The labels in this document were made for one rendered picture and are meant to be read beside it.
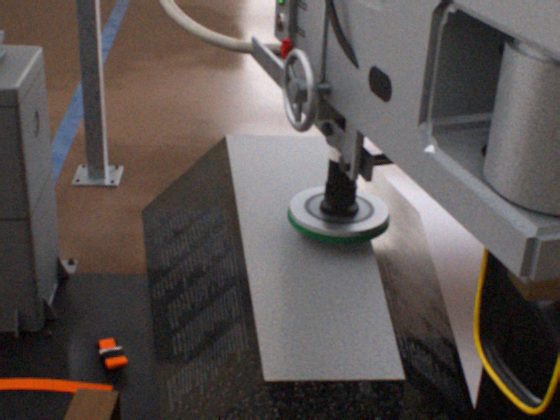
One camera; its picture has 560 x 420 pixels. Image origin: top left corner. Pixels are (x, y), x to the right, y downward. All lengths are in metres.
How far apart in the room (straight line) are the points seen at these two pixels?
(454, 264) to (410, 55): 2.19
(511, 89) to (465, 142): 0.22
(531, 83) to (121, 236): 2.60
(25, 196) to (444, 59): 1.72
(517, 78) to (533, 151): 0.09
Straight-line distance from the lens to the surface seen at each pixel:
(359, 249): 1.82
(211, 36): 2.14
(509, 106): 1.09
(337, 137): 1.67
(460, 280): 3.33
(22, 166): 2.67
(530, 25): 1.04
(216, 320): 1.69
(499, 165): 1.12
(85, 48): 3.73
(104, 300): 3.07
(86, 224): 3.58
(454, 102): 1.29
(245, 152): 2.23
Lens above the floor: 1.71
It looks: 28 degrees down
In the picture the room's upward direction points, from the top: 3 degrees clockwise
